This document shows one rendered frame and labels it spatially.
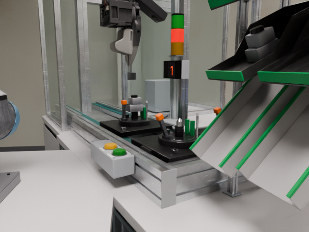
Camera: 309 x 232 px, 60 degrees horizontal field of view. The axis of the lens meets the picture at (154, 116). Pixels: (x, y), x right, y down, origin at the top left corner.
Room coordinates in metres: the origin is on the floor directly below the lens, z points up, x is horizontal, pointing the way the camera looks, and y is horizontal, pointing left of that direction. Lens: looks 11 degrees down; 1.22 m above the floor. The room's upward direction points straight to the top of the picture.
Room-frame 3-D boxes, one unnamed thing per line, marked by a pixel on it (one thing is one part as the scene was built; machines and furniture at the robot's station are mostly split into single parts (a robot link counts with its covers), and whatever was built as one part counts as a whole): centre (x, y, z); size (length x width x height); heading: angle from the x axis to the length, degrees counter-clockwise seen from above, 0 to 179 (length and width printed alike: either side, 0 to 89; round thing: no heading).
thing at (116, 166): (0.83, 0.14, 0.93); 0.21 x 0.07 x 0.06; 31
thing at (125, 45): (0.70, 0.07, 1.27); 0.06 x 0.03 x 0.09; 121
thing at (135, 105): (1.16, 0.08, 1.06); 0.08 x 0.04 x 0.07; 121
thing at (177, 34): (1.09, -0.09, 1.34); 0.05 x 0.05 x 0.05
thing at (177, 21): (1.09, -0.09, 1.39); 0.05 x 0.05 x 0.05
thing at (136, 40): (0.70, 0.05, 1.31); 0.05 x 0.02 x 0.09; 31
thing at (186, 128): (0.86, -0.08, 1.01); 0.24 x 0.24 x 0.13; 31
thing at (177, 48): (1.09, -0.09, 1.29); 0.05 x 0.05 x 0.05
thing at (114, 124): (1.16, 0.09, 0.96); 0.24 x 0.24 x 0.02; 31
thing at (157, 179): (1.02, 0.19, 0.91); 0.89 x 0.06 x 0.11; 31
